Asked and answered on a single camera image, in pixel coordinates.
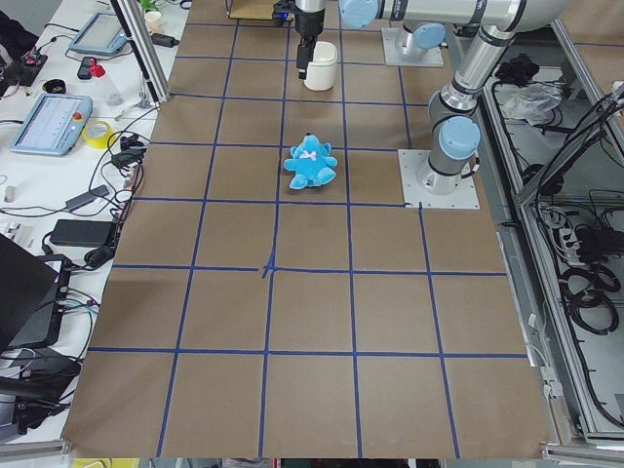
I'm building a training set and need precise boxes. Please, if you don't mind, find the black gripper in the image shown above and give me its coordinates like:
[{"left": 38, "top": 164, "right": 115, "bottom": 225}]
[{"left": 294, "top": 0, "right": 326, "bottom": 80}]

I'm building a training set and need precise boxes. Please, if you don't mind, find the white trash can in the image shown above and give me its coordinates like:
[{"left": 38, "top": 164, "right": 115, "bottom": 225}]
[{"left": 303, "top": 41, "right": 338, "bottom": 92}]

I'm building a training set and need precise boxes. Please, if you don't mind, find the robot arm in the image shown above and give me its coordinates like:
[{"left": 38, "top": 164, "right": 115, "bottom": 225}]
[
  {"left": 339, "top": 0, "right": 567, "bottom": 195},
  {"left": 288, "top": 1, "right": 446, "bottom": 80}
]

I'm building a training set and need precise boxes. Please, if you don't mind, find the blue teddy bear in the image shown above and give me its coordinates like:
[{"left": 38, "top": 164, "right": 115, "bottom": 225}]
[{"left": 284, "top": 133, "right": 337, "bottom": 190}]

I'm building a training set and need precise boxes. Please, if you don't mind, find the red capped bottle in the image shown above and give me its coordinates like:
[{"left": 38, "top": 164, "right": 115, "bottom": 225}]
[{"left": 90, "top": 58, "right": 124, "bottom": 106}]

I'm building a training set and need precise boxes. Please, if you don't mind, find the far teach pendant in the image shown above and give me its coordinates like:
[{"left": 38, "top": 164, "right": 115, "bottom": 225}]
[{"left": 68, "top": 13, "right": 127, "bottom": 57}]

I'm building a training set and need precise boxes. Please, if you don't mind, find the teach pendant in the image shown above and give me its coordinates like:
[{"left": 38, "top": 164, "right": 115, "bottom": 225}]
[
  {"left": 10, "top": 94, "right": 93, "bottom": 157},
  {"left": 68, "top": 13, "right": 127, "bottom": 57}
]

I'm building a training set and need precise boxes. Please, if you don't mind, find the yellow tape roll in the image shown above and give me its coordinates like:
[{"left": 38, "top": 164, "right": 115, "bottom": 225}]
[{"left": 81, "top": 120, "right": 113, "bottom": 149}]

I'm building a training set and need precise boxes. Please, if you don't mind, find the near teach pendant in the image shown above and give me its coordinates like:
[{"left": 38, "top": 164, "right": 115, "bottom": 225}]
[{"left": 10, "top": 94, "right": 93, "bottom": 157}]

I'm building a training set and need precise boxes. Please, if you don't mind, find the black power adapter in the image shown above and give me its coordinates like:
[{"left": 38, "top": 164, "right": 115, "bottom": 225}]
[{"left": 50, "top": 219, "right": 115, "bottom": 248}]

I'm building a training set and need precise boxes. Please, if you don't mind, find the black laptop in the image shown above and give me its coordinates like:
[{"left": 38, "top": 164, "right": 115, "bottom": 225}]
[{"left": 1, "top": 236, "right": 70, "bottom": 350}]

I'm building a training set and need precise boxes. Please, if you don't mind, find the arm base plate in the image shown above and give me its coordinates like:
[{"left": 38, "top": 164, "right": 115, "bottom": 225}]
[
  {"left": 381, "top": 28, "right": 444, "bottom": 68},
  {"left": 398, "top": 149, "right": 480, "bottom": 210}
]

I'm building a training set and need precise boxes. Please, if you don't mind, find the aluminium frame post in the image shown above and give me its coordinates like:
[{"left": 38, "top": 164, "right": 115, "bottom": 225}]
[{"left": 110, "top": 0, "right": 171, "bottom": 103}]

